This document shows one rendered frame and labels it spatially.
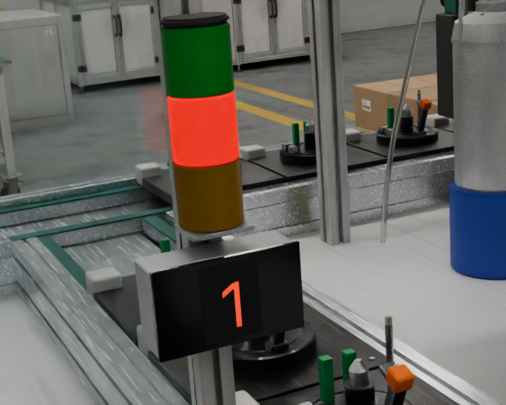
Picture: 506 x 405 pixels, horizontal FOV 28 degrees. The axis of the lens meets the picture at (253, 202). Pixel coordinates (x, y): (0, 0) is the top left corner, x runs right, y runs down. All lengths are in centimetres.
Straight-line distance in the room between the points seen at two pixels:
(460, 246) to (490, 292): 11
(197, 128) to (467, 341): 88
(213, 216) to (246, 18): 944
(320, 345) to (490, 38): 64
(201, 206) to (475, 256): 106
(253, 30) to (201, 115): 948
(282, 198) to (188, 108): 128
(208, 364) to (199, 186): 16
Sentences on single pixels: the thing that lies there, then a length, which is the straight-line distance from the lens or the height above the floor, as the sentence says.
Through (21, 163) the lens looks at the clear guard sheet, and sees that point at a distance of 74.
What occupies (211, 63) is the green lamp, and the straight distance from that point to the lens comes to 72.
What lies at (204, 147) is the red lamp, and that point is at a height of 132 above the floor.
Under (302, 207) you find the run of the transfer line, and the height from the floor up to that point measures 91.
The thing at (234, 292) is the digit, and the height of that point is 121.
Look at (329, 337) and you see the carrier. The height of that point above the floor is 97.
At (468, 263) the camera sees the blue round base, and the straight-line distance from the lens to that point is 177.
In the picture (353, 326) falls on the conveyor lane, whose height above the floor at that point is 95.
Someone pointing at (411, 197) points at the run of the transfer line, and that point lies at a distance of 215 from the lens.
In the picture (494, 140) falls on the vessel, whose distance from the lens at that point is 170.
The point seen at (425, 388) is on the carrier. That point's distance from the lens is 114.
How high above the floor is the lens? 148
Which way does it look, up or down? 16 degrees down
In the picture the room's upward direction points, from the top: 4 degrees counter-clockwise
